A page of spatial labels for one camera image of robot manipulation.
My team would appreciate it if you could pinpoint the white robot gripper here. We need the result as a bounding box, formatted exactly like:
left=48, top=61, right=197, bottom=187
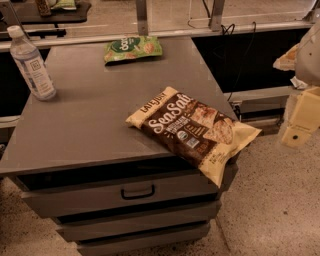
left=280, top=21, right=320, bottom=148

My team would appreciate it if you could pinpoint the brown sea salt chip bag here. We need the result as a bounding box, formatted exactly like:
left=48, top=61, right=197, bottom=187
left=127, top=87, right=260, bottom=185

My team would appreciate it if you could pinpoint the green rice chip bag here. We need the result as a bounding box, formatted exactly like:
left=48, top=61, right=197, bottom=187
left=104, top=36, right=163, bottom=64

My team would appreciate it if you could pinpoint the green bag on background table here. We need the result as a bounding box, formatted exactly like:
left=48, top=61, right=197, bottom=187
left=51, top=0, right=76, bottom=11

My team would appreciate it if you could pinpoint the white packet on shelf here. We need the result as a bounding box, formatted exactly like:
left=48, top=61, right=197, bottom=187
left=290, top=76, right=308, bottom=90

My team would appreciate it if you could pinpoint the low grey metal shelf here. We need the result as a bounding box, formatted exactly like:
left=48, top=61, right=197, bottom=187
left=224, top=86, right=298, bottom=120

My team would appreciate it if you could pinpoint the grey drawer cabinet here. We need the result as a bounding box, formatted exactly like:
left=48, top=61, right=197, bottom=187
left=0, top=37, right=230, bottom=256

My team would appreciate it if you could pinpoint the clear plastic water bottle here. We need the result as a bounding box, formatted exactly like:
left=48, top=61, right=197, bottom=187
left=7, top=25, right=56, bottom=101

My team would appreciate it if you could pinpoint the black background table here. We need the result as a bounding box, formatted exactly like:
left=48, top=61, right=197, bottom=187
left=0, top=2, right=91, bottom=41

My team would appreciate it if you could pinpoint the black cable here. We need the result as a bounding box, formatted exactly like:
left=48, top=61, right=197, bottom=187
left=220, top=21, right=258, bottom=101

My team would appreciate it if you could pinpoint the black drawer handle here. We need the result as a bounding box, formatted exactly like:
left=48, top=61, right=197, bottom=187
left=120, top=185, right=155, bottom=201

